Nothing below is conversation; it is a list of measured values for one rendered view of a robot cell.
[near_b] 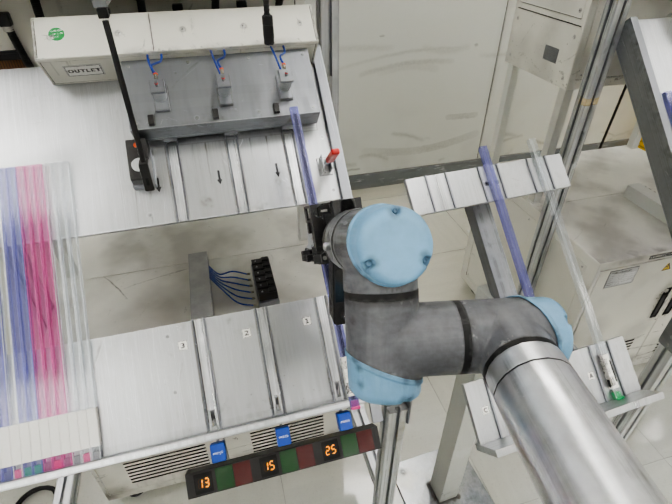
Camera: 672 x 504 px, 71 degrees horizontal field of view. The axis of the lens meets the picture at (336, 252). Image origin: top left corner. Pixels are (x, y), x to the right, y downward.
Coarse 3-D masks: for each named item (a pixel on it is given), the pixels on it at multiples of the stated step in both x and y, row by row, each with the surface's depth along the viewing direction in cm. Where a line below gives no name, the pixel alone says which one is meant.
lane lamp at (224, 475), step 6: (216, 468) 79; (222, 468) 79; (228, 468) 79; (216, 474) 79; (222, 474) 79; (228, 474) 79; (216, 480) 79; (222, 480) 79; (228, 480) 79; (222, 486) 79; (228, 486) 79; (234, 486) 79
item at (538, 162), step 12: (528, 144) 92; (540, 156) 91; (540, 168) 90; (540, 180) 91; (552, 192) 90; (552, 204) 89; (552, 216) 90; (564, 228) 89; (564, 240) 88; (564, 252) 88; (576, 264) 87; (576, 276) 87; (576, 288) 87; (588, 300) 86; (588, 312) 86; (588, 324) 86; (600, 336) 85; (600, 348) 85; (612, 396) 84
